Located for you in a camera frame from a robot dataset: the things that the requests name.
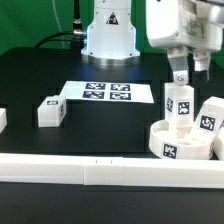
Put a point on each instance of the white block at left edge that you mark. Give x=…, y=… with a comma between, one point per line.
x=3, y=119

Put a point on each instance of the white U-shaped fence wall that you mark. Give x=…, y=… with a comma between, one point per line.
x=115, y=171

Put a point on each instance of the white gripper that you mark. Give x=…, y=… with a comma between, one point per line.
x=189, y=23

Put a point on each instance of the green backdrop curtain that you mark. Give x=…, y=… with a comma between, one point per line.
x=23, y=23

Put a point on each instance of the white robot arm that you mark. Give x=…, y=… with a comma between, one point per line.
x=111, y=36

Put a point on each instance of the white sheet with tags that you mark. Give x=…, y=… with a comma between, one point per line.
x=105, y=91

